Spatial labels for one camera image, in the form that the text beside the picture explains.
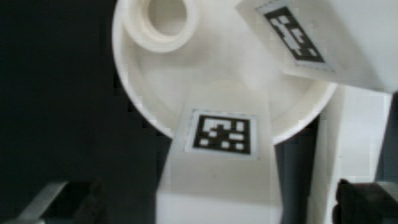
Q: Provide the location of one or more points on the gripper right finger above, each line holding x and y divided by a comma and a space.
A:
366, 203

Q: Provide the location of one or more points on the white stool leg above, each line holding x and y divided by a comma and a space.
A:
218, 185
330, 38

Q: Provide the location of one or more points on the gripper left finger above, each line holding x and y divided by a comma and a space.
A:
37, 206

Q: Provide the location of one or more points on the white round stool seat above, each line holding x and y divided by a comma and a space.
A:
222, 55

